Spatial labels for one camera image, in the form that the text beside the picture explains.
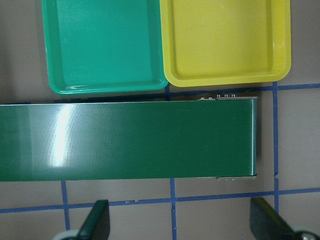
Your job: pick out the green plastic tray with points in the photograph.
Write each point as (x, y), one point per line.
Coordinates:
(103, 46)

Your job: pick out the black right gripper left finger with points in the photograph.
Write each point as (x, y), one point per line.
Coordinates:
(97, 224)

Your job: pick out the yellow plastic tray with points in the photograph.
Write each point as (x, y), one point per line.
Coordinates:
(225, 42)

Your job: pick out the green conveyor belt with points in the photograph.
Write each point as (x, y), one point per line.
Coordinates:
(128, 140)

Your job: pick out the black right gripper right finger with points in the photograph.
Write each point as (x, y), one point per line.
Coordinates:
(266, 224)

